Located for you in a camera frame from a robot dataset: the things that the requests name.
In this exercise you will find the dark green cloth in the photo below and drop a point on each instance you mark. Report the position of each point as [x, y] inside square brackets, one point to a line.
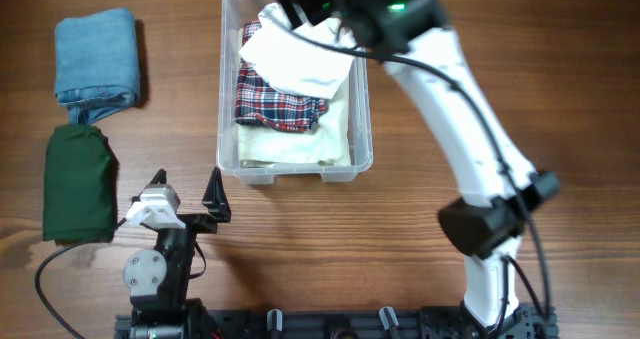
[79, 186]

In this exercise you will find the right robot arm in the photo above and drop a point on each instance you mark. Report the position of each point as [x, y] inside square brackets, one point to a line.
[499, 187]

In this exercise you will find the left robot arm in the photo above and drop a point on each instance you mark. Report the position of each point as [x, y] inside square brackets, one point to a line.
[158, 278]

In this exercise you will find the cream cloth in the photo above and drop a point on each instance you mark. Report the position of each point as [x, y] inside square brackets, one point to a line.
[325, 144]

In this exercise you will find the white cloth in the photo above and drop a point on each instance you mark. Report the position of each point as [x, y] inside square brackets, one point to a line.
[293, 66]

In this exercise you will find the folded blue denim jeans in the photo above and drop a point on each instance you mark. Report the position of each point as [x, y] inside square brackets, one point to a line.
[97, 65]

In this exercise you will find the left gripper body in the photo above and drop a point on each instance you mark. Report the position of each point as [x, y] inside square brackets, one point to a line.
[200, 223]

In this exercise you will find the plaid flannel shirt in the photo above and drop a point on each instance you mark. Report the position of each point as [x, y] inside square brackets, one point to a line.
[258, 104]

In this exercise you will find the clear plastic storage bin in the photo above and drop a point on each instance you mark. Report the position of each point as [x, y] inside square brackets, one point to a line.
[234, 14]

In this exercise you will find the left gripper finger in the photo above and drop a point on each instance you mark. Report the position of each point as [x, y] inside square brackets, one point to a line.
[215, 199]
[160, 178]

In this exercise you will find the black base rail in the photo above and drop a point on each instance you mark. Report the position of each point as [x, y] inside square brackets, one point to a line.
[428, 322]

